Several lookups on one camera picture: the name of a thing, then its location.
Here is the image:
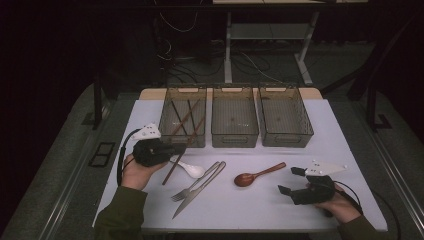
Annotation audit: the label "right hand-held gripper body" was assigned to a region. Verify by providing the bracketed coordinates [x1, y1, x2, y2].
[290, 159, 348, 205]

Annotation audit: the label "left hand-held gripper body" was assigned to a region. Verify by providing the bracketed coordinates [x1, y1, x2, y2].
[130, 123, 171, 168]

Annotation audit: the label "brown wooden chopstick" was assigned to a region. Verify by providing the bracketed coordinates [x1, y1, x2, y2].
[161, 115, 207, 186]
[170, 98, 202, 137]

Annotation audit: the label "smoky transparent plastic bin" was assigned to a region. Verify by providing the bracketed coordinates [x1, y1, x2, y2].
[157, 87, 208, 149]
[258, 86, 315, 148]
[211, 87, 260, 149]

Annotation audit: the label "white ceramic spoon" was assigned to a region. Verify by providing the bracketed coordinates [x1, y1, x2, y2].
[169, 155, 206, 179]

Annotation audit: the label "metal fork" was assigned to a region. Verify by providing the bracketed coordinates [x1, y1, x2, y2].
[170, 161, 222, 203]

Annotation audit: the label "red-brown wooden spoon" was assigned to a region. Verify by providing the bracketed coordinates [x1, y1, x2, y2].
[233, 161, 287, 188]

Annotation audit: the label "metal knife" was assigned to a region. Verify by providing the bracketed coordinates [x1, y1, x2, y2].
[172, 161, 227, 220]

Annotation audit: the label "person's left hand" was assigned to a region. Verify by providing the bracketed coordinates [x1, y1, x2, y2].
[120, 153, 169, 192]

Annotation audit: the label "person's right hand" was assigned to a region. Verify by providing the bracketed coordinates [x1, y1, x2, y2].
[313, 184, 363, 224]

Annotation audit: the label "white table cover sheet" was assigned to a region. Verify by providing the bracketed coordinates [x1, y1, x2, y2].
[92, 98, 389, 233]

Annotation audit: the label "black metal stand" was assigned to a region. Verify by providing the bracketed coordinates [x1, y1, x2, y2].
[366, 83, 393, 132]
[92, 74, 104, 131]

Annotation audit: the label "left hand-held gripper cable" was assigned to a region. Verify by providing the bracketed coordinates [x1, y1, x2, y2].
[116, 128, 143, 187]

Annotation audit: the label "hand-held gripper cable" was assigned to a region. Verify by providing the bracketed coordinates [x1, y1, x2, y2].
[116, 128, 143, 187]
[333, 180, 403, 240]

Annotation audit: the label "right hand-held gripper cable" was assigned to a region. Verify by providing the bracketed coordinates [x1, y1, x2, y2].
[333, 180, 403, 240]

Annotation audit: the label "black floor cable bundle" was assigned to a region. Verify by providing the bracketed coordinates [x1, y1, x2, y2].
[154, 33, 224, 84]

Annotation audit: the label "metal floor rail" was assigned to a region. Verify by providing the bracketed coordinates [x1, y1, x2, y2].
[41, 131, 101, 240]
[364, 123, 424, 231]

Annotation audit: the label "white metal desk frame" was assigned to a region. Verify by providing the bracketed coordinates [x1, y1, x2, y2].
[212, 0, 369, 86]

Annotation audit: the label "white floor cable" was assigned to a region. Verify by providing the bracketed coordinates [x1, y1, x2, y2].
[239, 51, 284, 84]

